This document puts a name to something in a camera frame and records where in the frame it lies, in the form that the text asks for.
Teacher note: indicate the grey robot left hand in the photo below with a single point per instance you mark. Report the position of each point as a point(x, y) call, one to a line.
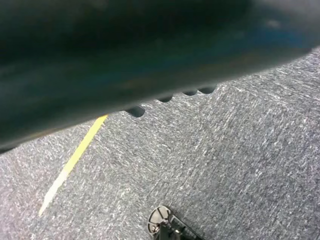
point(100, 59)

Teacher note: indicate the blue metal shelf rack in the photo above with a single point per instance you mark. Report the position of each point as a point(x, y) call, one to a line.
point(162, 227)

